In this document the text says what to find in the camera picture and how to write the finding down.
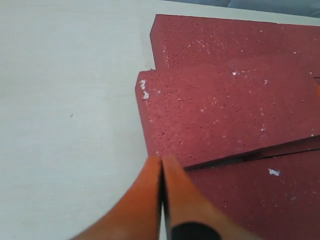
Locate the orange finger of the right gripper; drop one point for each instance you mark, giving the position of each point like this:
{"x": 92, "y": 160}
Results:
{"x": 318, "y": 89}

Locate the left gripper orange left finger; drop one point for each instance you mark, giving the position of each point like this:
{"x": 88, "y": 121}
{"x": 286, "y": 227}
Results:
{"x": 137, "y": 215}

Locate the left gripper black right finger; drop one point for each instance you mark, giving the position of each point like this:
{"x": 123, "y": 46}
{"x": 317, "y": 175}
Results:
{"x": 189, "y": 215}

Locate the back base red brick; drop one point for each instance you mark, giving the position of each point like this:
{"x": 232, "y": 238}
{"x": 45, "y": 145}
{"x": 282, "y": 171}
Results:
{"x": 180, "y": 42}

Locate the grey fabric backdrop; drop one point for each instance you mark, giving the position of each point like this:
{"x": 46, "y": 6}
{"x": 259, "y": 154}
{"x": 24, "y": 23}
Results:
{"x": 301, "y": 12}

